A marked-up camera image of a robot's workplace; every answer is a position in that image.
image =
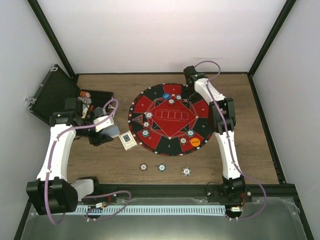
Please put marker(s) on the grey striped chips in case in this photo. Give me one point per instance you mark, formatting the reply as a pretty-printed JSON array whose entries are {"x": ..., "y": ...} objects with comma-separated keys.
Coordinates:
[{"x": 85, "y": 100}]

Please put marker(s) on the single teal poker chip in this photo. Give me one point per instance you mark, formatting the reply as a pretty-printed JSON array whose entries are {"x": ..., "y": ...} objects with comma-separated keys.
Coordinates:
[{"x": 145, "y": 133}]

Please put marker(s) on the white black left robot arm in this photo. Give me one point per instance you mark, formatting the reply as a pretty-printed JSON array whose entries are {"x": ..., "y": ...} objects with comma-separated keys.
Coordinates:
[{"x": 51, "y": 193}]

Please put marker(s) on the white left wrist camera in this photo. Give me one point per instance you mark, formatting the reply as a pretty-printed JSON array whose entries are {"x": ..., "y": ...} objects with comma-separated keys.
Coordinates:
[{"x": 103, "y": 122}]

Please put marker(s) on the blue dealer button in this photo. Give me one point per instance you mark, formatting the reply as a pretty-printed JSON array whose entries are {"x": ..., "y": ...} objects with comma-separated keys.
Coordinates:
[{"x": 166, "y": 96}]

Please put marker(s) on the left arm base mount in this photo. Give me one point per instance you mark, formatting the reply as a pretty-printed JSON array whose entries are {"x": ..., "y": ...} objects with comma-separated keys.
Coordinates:
[{"x": 98, "y": 197}]

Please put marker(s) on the white playing card box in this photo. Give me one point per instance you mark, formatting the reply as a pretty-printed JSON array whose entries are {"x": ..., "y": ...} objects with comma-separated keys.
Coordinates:
[{"x": 127, "y": 140}]

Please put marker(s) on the orange round button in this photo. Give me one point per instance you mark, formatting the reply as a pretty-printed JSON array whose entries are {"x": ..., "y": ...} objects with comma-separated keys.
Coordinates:
[{"x": 195, "y": 142}]

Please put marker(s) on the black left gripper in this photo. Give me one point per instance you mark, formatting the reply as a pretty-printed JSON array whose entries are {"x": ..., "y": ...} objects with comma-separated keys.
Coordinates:
[{"x": 99, "y": 140}]

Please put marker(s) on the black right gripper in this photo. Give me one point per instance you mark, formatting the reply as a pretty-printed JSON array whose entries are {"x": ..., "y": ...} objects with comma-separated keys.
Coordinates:
[{"x": 195, "y": 97}]

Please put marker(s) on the single blue white chip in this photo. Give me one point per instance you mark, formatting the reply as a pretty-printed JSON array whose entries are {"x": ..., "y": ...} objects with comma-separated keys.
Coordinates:
[{"x": 148, "y": 115}]

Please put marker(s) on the light blue slotted cable duct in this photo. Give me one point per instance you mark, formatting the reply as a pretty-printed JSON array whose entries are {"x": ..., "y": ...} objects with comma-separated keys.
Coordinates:
[{"x": 154, "y": 210}]

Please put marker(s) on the black poker chip case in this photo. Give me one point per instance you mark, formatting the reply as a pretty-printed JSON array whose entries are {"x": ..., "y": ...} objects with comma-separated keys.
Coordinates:
[{"x": 56, "y": 88}]

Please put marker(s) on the brown poker chip stack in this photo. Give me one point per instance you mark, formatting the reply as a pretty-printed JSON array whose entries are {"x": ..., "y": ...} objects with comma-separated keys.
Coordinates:
[{"x": 143, "y": 167}]

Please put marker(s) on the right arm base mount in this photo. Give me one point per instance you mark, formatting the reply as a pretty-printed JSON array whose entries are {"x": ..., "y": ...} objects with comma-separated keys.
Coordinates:
[{"x": 216, "y": 192}]

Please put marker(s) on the blue white poker chip stack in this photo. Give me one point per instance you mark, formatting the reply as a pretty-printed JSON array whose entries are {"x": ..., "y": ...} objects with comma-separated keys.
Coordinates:
[{"x": 186, "y": 171}]

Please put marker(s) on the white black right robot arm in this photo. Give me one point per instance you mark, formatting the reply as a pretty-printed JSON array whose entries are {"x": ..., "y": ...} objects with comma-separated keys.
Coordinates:
[{"x": 222, "y": 121}]

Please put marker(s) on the teal poker chip stack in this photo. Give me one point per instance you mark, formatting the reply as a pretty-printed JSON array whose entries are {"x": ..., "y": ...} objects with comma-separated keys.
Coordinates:
[{"x": 161, "y": 167}]

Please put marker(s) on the round red black poker mat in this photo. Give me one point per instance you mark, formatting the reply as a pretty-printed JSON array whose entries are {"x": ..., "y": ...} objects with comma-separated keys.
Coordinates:
[{"x": 169, "y": 122}]

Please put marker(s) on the black aluminium frame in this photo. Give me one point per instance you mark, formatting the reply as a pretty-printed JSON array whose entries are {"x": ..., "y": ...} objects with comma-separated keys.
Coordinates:
[{"x": 178, "y": 190}]

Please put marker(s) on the blue patterned card deck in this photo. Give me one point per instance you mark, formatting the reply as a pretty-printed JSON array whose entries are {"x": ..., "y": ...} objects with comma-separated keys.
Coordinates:
[{"x": 112, "y": 132}]

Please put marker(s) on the orange chip stack in case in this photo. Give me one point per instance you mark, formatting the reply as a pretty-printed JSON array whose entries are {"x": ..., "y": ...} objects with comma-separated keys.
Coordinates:
[{"x": 85, "y": 94}]

